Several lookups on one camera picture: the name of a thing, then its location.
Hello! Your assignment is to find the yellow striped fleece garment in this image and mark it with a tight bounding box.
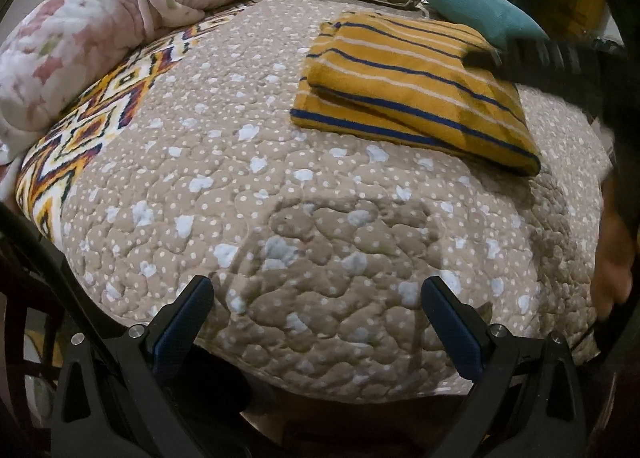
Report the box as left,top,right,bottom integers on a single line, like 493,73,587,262
290,12,540,177

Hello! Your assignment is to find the person's right hand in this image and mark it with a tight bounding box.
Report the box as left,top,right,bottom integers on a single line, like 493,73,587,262
590,173,637,321

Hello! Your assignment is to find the teal cushion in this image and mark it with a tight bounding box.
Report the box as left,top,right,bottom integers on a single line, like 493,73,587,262
426,0,548,50

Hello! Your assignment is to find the beige polka dot quilt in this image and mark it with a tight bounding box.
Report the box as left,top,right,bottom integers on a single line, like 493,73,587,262
60,0,610,403

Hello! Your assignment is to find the colourful geometric pattern blanket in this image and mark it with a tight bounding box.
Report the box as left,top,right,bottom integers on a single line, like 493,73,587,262
15,0,258,248

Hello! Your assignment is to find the pink floral duvet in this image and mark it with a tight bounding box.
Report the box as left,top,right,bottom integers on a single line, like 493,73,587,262
1,0,236,203

